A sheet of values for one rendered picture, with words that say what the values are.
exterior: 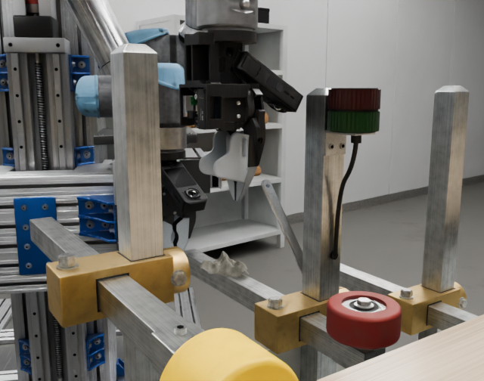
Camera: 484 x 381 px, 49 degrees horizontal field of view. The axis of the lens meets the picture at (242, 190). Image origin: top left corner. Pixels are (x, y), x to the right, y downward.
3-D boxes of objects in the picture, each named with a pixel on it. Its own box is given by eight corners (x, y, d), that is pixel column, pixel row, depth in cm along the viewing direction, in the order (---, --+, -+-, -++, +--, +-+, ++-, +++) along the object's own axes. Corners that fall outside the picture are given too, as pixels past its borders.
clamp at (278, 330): (253, 339, 69) (253, 302, 68) (330, 314, 76) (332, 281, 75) (280, 357, 64) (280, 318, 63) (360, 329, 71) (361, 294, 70)
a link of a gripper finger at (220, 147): (194, 200, 70) (193, 130, 68) (232, 195, 73) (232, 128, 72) (206, 204, 68) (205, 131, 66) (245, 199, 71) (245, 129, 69)
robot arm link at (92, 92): (99, 116, 105) (153, 116, 103) (72, 119, 94) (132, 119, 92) (97, 75, 103) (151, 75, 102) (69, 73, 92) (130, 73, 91)
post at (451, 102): (414, 379, 89) (435, 85, 79) (428, 373, 90) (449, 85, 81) (432, 389, 86) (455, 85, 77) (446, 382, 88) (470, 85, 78)
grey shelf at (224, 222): (144, 256, 365) (135, 21, 336) (245, 233, 421) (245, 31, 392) (180, 274, 331) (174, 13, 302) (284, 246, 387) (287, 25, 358)
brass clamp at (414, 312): (382, 323, 84) (383, 292, 83) (436, 304, 91) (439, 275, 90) (414, 338, 78) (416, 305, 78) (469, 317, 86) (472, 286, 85)
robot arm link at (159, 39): (121, 88, 129) (118, 30, 127) (176, 88, 131) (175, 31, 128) (116, 88, 118) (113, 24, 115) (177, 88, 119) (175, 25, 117)
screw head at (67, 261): (53, 265, 51) (52, 254, 51) (75, 261, 52) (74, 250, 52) (59, 272, 50) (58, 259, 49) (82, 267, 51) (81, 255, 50)
